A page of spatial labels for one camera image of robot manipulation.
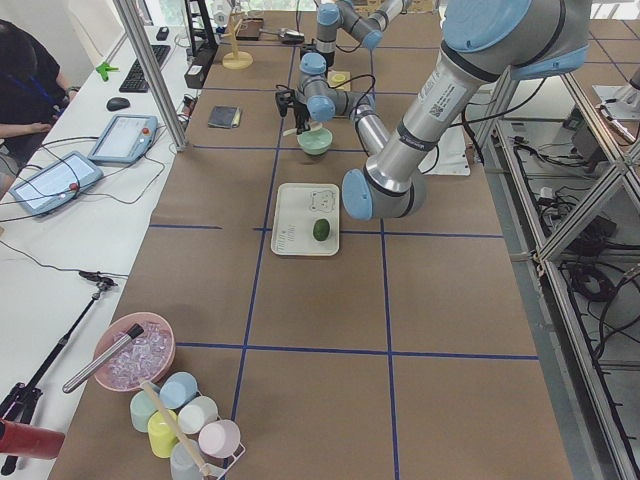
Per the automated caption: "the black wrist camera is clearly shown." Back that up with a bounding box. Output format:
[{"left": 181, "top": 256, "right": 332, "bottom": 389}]
[
  {"left": 275, "top": 89, "right": 296, "bottom": 118},
  {"left": 300, "top": 43, "right": 317, "bottom": 57}
]

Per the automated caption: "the black tripod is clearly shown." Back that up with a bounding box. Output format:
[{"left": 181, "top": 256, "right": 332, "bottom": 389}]
[{"left": 0, "top": 270, "right": 119, "bottom": 476}]

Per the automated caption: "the blue cup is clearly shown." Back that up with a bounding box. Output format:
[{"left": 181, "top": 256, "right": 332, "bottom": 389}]
[{"left": 159, "top": 371, "right": 198, "bottom": 409}]

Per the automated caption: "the wooden mug tree stand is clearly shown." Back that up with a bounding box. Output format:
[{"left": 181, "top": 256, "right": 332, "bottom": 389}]
[{"left": 222, "top": 7, "right": 253, "bottom": 70}]

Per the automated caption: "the wooden cutting board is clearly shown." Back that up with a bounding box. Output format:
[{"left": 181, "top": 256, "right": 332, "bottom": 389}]
[{"left": 327, "top": 69, "right": 351, "bottom": 117}]

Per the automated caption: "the yellow cup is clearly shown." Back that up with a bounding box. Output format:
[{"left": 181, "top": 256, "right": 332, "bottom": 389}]
[{"left": 147, "top": 411, "right": 179, "bottom": 459}]

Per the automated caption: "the white cup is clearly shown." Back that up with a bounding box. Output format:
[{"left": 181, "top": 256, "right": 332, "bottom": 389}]
[{"left": 178, "top": 395, "right": 219, "bottom": 435}]

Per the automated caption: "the dark grey folded cloth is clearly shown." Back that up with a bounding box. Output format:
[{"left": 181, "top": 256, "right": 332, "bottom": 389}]
[{"left": 207, "top": 105, "right": 242, "bottom": 129}]

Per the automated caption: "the teach pendant tablet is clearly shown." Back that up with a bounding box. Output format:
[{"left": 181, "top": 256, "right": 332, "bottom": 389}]
[
  {"left": 9, "top": 151, "right": 103, "bottom": 216},
  {"left": 88, "top": 114, "right": 158, "bottom": 165}
]

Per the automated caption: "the black computer mouse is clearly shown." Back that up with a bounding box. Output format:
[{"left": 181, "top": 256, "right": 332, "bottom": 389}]
[{"left": 106, "top": 97, "right": 131, "bottom": 112}]

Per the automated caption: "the white ceramic spoon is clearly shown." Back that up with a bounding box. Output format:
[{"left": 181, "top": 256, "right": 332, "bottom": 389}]
[{"left": 282, "top": 122, "right": 323, "bottom": 137}]

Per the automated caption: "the near teach pendant tablet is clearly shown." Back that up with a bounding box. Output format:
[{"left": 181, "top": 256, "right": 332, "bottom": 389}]
[{"left": 9, "top": 151, "right": 103, "bottom": 216}]

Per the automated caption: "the black box device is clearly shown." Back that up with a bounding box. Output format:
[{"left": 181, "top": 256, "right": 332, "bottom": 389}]
[{"left": 184, "top": 47, "right": 217, "bottom": 89}]

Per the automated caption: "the red bottle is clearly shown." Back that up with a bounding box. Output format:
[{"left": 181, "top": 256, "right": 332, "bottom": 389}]
[{"left": 0, "top": 419, "right": 65, "bottom": 460}]

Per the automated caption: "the white central pillar mount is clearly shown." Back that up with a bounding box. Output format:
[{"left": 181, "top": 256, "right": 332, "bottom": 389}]
[{"left": 419, "top": 126, "right": 471, "bottom": 176}]

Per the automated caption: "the far teach pendant tablet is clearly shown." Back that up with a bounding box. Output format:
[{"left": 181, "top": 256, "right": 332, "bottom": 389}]
[{"left": 88, "top": 114, "right": 158, "bottom": 165}]

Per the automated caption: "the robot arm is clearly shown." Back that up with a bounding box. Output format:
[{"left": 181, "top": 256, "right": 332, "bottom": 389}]
[
  {"left": 295, "top": 0, "right": 591, "bottom": 221},
  {"left": 316, "top": 0, "right": 412, "bottom": 67}
]

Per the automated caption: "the black keyboard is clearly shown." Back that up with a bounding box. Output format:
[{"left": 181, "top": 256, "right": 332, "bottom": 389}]
[{"left": 118, "top": 44, "right": 172, "bottom": 94}]

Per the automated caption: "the metal scoop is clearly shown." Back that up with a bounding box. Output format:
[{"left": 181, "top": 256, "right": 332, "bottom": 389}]
[{"left": 259, "top": 28, "right": 305, "bottom": 45}]

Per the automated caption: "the green lime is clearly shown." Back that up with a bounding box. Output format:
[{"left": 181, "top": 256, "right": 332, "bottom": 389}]
[{"left": 312, "top": 218, "right": 331, "bottom": 242}]

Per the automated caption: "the green ceramic bowl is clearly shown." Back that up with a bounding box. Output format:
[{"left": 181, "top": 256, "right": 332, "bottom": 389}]
[{"left": 296, "top": 127, "right": 333, "bottom": 156}]

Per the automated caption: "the metal stirring tube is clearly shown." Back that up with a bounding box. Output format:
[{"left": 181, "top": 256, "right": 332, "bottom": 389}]
[{"left": 62, "top": 323, "right": 144, "bottom": 394}]

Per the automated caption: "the grey cup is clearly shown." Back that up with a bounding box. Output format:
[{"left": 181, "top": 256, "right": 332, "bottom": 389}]
[{"left": 170, "top": 443, "right": 203, "bottom": 480}]

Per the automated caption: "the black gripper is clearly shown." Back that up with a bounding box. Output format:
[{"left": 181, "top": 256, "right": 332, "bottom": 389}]
[
  {"left": 316, "top": 49, "right": 335, "bottom": 67},
  {"left": 293, "top": 99, "right": 310, "bottom": 135}
]

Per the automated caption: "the white rectangular tray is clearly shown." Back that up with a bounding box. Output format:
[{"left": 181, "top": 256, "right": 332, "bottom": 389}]
[{"left": 271, "top": 183, "right": 340, "bottom": 256}]

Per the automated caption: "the seated person in black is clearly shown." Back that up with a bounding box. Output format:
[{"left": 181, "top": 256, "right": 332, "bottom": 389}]
[{"left": 1, "top": 20, "right": 80, "bottom": 166}]

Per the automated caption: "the pink bowl of ice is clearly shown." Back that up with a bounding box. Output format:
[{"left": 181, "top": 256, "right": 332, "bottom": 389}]
[{"left": 94, "top": 312, "right": 176, "bottom": 392}]

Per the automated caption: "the aluminium frame post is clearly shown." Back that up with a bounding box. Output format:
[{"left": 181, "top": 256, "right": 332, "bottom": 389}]
[{"left": 113, "top": 0, "right": 187, "bottom": 152}]

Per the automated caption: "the pink cup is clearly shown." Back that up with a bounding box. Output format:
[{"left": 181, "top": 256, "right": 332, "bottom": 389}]
[{"left": 198, "top": 419, "right": 241, "bottom": 458}]

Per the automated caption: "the green cup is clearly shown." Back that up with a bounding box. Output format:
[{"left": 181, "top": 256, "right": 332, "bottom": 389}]
[{"left": 129, "top": 390, "right": 157, "bottom": 433}]

